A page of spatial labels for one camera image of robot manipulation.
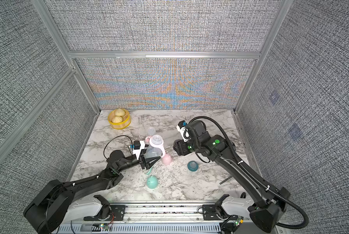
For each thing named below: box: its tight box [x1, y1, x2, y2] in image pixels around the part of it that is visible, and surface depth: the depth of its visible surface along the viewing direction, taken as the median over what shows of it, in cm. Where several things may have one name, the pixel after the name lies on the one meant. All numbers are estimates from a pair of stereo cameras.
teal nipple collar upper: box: [187, 160, 199, 172], surface depth 90 cm
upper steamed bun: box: [114, 108, 126, 117], surface depth 112 cm
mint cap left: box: [146, 175, 159, 190], surface depth 82 cm
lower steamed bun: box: [112, 115, 123, 124], surface depth 108 cm
